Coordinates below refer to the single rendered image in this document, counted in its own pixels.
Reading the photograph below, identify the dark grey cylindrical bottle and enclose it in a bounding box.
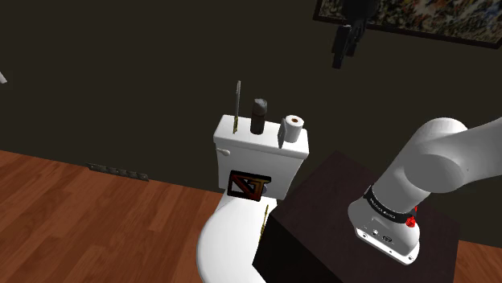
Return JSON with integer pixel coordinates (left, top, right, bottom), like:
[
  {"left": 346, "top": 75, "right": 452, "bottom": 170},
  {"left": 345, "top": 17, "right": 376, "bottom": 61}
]
[{"left": 249, "top": 97, "right": 269, "bottom": 136}]

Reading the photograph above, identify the colourful wall picture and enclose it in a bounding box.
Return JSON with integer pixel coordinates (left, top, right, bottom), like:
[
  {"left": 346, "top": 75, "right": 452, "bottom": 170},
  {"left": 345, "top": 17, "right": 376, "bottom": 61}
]
[{"left": 312, "top": 0, "right": 502, "bottom": 51}]

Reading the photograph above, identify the dark robot stand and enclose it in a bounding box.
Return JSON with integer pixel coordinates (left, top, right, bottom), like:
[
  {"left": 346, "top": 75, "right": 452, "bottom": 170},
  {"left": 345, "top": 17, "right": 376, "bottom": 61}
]
[{"left": 252, "top": 150, "right": 460, "bottom": 283}]

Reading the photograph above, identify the thin grey and yellow stick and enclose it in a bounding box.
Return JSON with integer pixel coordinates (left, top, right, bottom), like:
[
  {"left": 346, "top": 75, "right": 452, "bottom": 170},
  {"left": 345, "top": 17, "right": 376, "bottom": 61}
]
[{"left": 232, "top": 80, "right": 242, "bottom": 134}]

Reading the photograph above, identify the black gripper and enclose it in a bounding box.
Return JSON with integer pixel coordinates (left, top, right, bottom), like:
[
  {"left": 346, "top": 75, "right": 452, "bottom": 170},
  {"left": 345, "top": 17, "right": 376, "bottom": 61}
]
[{"left": 331, "top": 0, "right": 381, "bottom": 70}]

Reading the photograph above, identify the dark floor vent strip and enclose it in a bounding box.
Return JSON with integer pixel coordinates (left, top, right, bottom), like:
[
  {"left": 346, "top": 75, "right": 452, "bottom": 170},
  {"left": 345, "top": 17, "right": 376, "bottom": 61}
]
[{"left": 85, "top": 162, "right": 150, "bottom": 183}]

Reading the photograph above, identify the black and orange triangle frame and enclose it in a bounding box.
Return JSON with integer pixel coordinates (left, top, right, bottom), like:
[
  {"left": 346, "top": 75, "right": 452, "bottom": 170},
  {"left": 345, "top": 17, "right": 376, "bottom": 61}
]
[{"left": 227, "top": 169, "right": 273, "bottom": 203}]

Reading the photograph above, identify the white toilet paper roll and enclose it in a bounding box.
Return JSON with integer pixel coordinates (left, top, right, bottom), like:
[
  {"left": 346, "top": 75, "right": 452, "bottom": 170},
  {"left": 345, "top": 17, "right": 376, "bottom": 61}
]
[{"left": 283, "top": 114, "right": 305, "bottom": 143}]

